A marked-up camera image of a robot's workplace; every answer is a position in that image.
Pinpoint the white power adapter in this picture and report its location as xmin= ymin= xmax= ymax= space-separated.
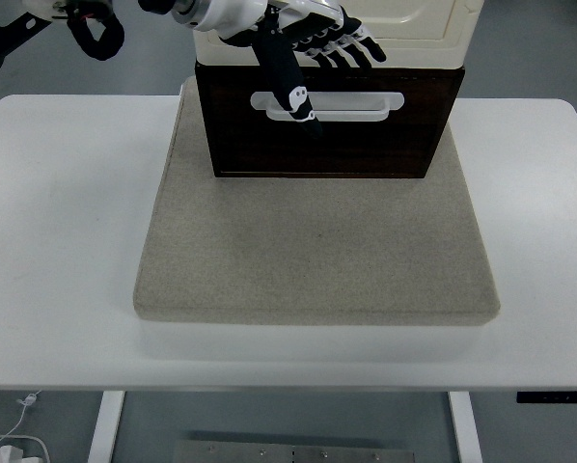
xmin=0 ymin=446 xmax=32 ymax=463

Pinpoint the cream cabinet door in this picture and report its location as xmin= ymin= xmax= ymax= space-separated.
xmin=219 ymin=0 xmax=458 ymax=42

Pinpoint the white cable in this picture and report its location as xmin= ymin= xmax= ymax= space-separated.
xmin=0 ymin=389 xmax=51 ymax=463

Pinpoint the white drawer handle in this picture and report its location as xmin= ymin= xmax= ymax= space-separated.
xmin=249 ymin=90 xmax=406 ymax=123

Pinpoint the grey metal plate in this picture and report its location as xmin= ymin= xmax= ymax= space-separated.
xmin=172 ymin=438 xmax=418 ymax=463

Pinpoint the white table leg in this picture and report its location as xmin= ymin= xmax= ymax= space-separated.
xmin=447 ymin=391 xmax=483 ymax=463
xmin=86 ymin=390 xmax=125 ymax=463

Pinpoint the grey felt mat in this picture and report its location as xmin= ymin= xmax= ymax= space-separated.
xmin=132 ymin=75 xmax=503 ymax=327

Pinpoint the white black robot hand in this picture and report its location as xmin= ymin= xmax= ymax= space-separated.
xmin=191 ymin=0 xmax=388 ymax=141

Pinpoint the cream upper cabinet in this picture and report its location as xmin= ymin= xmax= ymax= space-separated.
xmin=186 ymin=0 xmax=486 ymax=69

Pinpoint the dark wooden drawer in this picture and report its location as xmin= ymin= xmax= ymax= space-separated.
xmin=206 ymin=74 xmax=456 ymax=177

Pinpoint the dark wooden drawer housing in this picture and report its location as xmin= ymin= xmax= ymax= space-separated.
xmin=194 ymin=61 xmax=466 ymax=180

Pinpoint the black table control panel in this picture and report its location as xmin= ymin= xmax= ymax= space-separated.
xmin=515 ymin=391 xmax=577 ymax=405

